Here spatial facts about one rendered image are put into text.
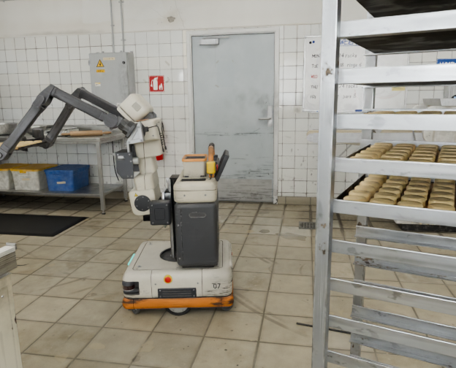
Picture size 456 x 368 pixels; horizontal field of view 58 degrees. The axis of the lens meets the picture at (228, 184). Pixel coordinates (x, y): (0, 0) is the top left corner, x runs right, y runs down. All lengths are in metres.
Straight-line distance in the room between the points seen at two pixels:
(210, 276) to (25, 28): 4.53
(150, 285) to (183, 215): 0.47
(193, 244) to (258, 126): 2.84
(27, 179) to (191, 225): 3.40
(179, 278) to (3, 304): 1.43
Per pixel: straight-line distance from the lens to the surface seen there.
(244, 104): 5.08
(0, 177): 5.76
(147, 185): 2.57
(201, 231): 2.45
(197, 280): 2.52
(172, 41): 5.30
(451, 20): 0.87
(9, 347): 1.31
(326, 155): 0.87
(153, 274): 2.55
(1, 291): 1.24
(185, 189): 2.39
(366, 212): 0.91
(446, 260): 0.92
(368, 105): 1.30
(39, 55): 6.06
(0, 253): 1.23
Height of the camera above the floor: 1.28
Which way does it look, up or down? 12 degrees down
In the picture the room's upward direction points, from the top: 1 degrees counter-clockwise
